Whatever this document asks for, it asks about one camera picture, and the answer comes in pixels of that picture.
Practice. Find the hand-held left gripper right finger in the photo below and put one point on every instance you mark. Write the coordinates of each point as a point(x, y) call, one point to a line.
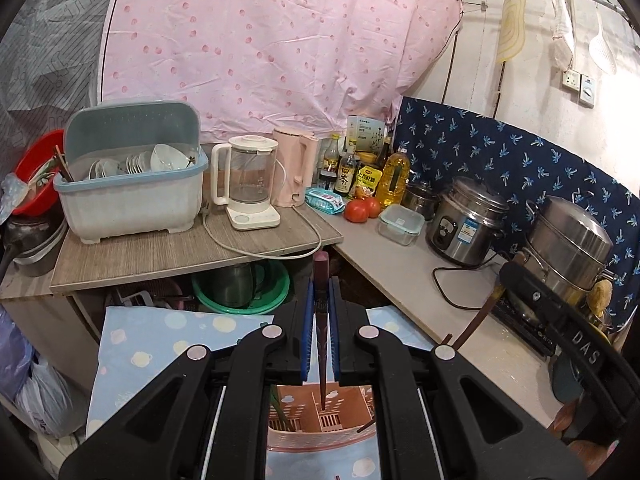
point(334, 330)

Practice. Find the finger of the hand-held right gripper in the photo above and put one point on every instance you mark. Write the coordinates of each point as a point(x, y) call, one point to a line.
point(530, 287)

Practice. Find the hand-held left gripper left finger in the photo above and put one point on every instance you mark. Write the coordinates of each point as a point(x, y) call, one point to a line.
point(307, 330)

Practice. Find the brown gold-banded chopstick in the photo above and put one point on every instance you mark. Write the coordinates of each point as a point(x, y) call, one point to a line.
point(475, 322)

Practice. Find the green chopstick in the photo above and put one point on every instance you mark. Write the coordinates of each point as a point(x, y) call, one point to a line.
point(276, 402)

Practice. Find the dark red plain chopstick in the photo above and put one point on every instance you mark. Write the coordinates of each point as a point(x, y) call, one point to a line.
point(367, 427)

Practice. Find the pink perforated utensil basket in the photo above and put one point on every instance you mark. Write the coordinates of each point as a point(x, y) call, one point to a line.
point(320, 445)

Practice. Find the person's right hand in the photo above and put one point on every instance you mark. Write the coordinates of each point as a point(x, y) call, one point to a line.
point(585, 435)

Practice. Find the black induction cooker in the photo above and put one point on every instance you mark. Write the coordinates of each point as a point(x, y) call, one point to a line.
point(525, 325)

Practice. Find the green plastic basin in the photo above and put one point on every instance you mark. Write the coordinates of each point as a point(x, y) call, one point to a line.
point(272, 300)

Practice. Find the tan loofah sponge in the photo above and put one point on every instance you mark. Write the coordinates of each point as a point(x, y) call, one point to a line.
point(600, 297)

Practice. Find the large steel steamer pot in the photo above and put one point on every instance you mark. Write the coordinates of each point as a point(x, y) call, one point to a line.
point(570, 250)

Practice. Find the curved beige counter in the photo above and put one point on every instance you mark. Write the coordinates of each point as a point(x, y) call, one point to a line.
point(400, 280)

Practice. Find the steel rice cooker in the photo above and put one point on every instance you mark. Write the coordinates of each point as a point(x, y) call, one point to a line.
point(465, 230)

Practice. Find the red tomato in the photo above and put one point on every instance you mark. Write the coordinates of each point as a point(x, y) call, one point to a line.
point(356, 211)
point(374, 206)

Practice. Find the clear food container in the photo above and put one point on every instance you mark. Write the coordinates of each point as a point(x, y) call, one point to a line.
point(400, 225)

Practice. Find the blue wet wipes pack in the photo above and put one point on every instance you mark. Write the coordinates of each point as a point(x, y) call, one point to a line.
point(325, 200)

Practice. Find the small steel lidded pot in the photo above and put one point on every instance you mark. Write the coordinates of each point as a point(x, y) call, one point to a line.
point(420, 200)

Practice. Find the blue planet print tablecloth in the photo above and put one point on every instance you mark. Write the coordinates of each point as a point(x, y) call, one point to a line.
point(165, 350)

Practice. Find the navy leaf print cloth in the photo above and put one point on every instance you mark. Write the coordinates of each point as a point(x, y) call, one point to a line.
point(500, 145)

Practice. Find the dark sauce bottle black label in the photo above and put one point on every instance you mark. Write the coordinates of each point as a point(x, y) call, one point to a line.
point(346, 180)

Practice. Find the yellow seasoning packet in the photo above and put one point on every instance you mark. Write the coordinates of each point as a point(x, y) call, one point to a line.
point(369, 182)

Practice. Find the wood grain cabinet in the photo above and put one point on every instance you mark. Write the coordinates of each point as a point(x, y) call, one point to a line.
point(175, 255)

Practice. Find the yellow cooking oil bottle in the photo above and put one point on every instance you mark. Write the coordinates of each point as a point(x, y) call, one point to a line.
point(392, 185)

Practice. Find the pink electric kettle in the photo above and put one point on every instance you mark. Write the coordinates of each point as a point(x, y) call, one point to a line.
point(295, 170)

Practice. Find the white glass kettle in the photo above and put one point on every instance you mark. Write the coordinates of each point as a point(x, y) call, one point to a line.
point(250, 180)

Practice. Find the clear sauce bottle yellow cap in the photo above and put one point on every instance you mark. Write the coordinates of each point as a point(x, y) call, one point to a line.
point(330, 160)

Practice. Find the dark glass bottle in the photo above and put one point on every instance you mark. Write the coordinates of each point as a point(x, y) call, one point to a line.
point(384, 152)

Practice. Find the white green carton box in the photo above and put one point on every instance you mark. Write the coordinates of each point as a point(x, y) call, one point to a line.
point(365, 132)

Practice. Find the white dish drainer box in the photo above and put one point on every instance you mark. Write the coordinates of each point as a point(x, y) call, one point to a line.
point(125, 210)

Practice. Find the white bowl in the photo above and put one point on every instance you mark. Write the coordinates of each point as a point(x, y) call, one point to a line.
point(170, 157)

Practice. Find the white plastic slotted ladle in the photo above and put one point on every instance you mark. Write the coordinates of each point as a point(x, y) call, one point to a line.
point(602, 50)

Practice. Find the row of white plates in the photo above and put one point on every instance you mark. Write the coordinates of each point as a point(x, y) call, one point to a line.
point(120, 166)

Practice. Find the white hanging cloth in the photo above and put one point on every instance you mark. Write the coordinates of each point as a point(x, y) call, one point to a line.
point(562, 35)

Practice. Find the pale yellow cutting board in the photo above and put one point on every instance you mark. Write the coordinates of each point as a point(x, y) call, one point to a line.
point(511, 30)

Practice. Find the white plastic bag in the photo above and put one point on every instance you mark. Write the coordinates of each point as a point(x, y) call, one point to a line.
point(50, 400)

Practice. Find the pink dotted cloth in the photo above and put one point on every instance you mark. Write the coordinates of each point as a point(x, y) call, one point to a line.
point(275, 50)

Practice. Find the black pan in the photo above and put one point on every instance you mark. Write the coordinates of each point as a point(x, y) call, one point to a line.
point(30, 240)

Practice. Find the bundle of dark chopsticks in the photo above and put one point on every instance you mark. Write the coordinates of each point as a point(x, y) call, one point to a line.
point(65, 165)

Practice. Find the blue plastic bag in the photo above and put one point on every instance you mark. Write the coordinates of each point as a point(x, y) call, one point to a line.
point(15, 355)

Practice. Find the red plastic basin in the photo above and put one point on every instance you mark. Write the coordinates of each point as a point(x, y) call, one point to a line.
point(30, 160)

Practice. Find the grey striped tarp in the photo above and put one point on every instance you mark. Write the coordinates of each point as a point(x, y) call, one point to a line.
point(45, 35)

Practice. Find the white wall switch box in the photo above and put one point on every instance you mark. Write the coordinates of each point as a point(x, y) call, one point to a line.
point(588, 91)

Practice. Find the white wall socket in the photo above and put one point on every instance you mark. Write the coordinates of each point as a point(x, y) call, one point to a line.
point(571, 79)

